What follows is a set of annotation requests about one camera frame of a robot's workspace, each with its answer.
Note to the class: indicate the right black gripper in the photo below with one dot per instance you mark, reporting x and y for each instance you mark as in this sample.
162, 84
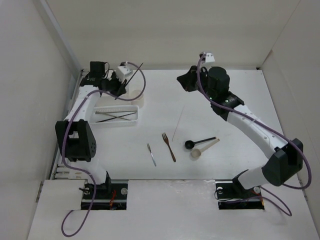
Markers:
186, 80

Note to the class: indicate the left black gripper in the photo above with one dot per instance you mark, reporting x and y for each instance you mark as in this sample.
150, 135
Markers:
121, 88

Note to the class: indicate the black thin chopstick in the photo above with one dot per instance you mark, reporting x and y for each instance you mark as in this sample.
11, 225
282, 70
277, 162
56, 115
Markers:
104, 118

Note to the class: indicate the white chopstick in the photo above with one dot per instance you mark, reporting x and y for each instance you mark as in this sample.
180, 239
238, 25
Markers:
179, 119

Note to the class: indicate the silver metal chopstick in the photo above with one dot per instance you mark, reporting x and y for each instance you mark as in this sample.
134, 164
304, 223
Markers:
115, 112

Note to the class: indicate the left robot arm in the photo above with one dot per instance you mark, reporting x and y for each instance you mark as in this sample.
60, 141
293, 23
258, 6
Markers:
75, 138

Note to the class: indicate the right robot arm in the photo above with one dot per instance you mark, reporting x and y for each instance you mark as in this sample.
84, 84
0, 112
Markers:
284, 159

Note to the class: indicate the white perforated square box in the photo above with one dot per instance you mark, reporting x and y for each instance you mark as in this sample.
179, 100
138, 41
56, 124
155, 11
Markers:
110, 101

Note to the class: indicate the cream cylindrical cup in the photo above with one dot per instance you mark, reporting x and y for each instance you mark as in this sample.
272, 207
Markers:
139, 102

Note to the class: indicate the white perforated flat tray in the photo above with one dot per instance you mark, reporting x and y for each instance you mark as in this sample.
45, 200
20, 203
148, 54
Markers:
115, 123

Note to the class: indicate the small silver fork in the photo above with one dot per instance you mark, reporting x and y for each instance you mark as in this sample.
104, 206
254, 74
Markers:
151, 154

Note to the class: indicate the brown wooden fork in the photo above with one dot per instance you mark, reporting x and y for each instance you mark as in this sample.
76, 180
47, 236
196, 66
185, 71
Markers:
166, 140

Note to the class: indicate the black spoon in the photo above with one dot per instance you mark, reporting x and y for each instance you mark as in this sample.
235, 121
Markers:
189, 144

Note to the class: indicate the cream spoon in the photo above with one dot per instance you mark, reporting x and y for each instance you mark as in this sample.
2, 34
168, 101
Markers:
196, 153

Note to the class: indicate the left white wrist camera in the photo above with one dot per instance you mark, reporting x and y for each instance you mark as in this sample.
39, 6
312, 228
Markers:
123, 72

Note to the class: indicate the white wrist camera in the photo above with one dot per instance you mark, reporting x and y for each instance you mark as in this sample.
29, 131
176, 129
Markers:
206, 57
123, 72

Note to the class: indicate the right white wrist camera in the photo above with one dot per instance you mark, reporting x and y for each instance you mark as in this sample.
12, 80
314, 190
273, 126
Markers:
206, 57

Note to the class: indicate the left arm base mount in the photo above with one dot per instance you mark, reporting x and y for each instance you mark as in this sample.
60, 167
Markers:
111, 198

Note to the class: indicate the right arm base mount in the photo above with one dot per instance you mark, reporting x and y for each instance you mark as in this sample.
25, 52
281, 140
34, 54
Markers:
228, 198

